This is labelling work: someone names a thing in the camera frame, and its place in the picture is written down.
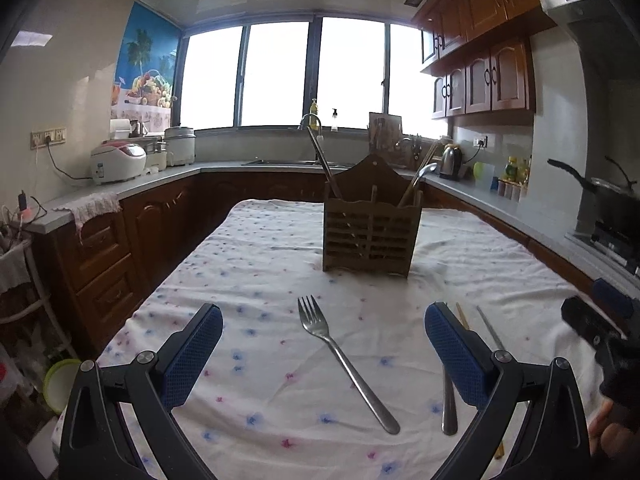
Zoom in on metal utensil handle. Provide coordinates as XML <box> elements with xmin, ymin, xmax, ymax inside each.
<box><xmin>442</xmin><ymin>364</ymin><xmax>459</xmax><ymax>436</ymax></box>

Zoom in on steel range hood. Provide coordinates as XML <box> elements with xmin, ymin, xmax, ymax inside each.
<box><xmin>539</xmin><ymin>0</ymin><xmax>640</xmax><ymax>81</ymax></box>

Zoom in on metal spoon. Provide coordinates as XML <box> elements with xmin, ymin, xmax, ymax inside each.
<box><xmin>397</xmin><ymin>162</ymin><xmax>441</xmax><ymax>208</ymax></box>

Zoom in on wooden knife block rack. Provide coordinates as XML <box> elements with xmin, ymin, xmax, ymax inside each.
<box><xmin>368</xmin><ymin>111</ymin><xmax>403</xmax><ymax>161</ymax></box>

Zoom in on white pink rice cooker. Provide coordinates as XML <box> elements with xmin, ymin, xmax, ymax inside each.
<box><xmin>90</xmin><ymin>141</ymin><xmax>147</xmax><ymax>186</ymax></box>

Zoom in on black wok with lid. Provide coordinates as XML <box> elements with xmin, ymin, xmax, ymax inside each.
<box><xmin>547</xmin><ymin>156</ymin><xmax>640</xmax><ymax>231</ymax></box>

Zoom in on kitchen counter with wooden cabinets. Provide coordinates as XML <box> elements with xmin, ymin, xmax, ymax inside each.
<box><xmin>30</xmin><ymin>159</ymin><xmax>640</xmax><ymax>356</ymax></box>

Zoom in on row of spice jars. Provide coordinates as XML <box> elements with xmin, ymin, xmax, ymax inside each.
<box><xmin>497</xmin><ymin>177</ymin><xmax>528</xmax><ymax>203</ymax></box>

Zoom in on white floral tablecloth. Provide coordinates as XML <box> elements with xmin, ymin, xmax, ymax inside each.
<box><xmin>50</xmin><ymin>199</ymin><xmax>613</xmax><ymax>480</ymax></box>

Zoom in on steel kitchen sink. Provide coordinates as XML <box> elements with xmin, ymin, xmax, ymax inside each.
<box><xmin>242</xmin><ymin>159</ymin><xmax>351</xmax><ymax>168</ymax></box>

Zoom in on wooden wall cabinets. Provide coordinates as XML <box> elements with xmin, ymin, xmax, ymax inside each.
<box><xmin>412</xmin><ymin>0</ymin><xmax>591</xmax><ymax>121</ymax></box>

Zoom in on wooden chopstick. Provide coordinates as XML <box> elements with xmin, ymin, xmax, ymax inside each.
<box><xmin>455</xmin><ymin>302</ymin><xmax>507</xmax><ymax>461</ymax></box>
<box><xmin>409</xmin><ymin>142</ymin><xmax>441</xmax><ymax>197</ymax></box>
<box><xmin>413</xmin><ymin>143</ymin><xmax>445</xmax><ymax>197</ymax></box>

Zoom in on tropical wall poster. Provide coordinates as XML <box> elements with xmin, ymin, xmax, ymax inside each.
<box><xmin>110</xmin><ymin>1</ymin><xmax>181</xmax><ymax>133</ymax></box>

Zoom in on curved sink faucet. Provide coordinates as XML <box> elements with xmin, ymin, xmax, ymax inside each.
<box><xmin>299</xmin><ymin>114</ymin><xmax>326</xmax><ymax>163</ymax></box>

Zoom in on steel electric kettle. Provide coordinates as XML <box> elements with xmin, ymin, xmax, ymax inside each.
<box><xmin>439</xmin><ymin>143</ymin><xmax>463</xmax><ymax>181</ymax></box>

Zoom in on wooden utensil holder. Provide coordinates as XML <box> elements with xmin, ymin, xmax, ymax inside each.
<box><xmin>322</xmin><ymin>154</ymin><xmax>424</xmax><ymax>278</ymax></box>

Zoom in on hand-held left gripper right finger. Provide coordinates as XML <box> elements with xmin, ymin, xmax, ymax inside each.
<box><xmin>424</xmin><ymin>301</ymin><xmax>592</xmax><ymax>480</ymax></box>

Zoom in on white tall rice cooker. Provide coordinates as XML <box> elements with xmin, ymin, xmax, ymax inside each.
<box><xmin>164</xmin><ymin>126</ymin><xmax>196</xmax><ymax>167</ymax></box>

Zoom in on green plastic bowl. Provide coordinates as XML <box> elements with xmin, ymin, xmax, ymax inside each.
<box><xmin>42</xmin><ymin>358</ymin><xmax>83</xmax><ymax>413</ymax></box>

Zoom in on gas stove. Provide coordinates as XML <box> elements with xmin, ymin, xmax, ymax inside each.
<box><xmin>565</xmin><ymin>210</ymin><xmax>640</xmax><ymax>276</ymax></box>

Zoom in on metal fork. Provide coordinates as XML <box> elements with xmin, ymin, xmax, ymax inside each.
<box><xmin>297</xmin><ymin>295</ymin><xmax>402</xmax><ymax>436</ymax></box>

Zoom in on yellow oil bottle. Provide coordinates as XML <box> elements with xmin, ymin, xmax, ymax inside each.
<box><xmin>504</xmin><ymin>155</ymin><xmax>531</xmax><ymax>183</ymax></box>

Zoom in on white storage rack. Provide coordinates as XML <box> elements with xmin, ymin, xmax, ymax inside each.
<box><xmin>0</xmin><ymin>205</ymin><xmax>68</xmax><ymax>361</ymax></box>

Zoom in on wide wall socket strip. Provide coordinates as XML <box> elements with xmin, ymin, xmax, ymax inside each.
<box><xmin>30</xmin><ymin>127</ymin><xmax>68</xmax><ymax>150</ymax></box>

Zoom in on person's right hand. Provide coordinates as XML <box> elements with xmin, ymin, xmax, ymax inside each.
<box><xmin>588</xmin><ymin>400</ymin><xmax>640</xmax><ymax>461</ymax></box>

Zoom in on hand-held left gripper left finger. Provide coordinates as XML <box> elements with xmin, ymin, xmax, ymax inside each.
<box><xmin>59</xmin><ymin>302</ymin><xmax>224</xmax><ymax>480</ymax></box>

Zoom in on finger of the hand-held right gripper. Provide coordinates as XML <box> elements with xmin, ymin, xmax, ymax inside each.
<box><xmin>561</xmin><ymin>296</ymin><xmax>628</xmax><ymax>349</ymax></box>
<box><xmin>592</xmin><ymin>279</ymin><xmax>640</xmax><ymax>319</ymax></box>

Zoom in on white lace cloth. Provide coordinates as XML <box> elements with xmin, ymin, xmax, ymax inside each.
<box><xmin>52</xmin><ymin>192</ymin><xmax>122</xmax><ymax>246</ymax></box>

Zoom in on white plastic board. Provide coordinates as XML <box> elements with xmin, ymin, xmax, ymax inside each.
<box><xmin>475</xmin><ymin>162</ymin><xmax>497</xmax><ymax>192</ymax></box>

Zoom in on kitchen window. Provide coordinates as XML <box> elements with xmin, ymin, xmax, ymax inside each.
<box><xmin>180</xmin><ymin>16</ymin><xmax>436</xmax><ymax>133</ymax></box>

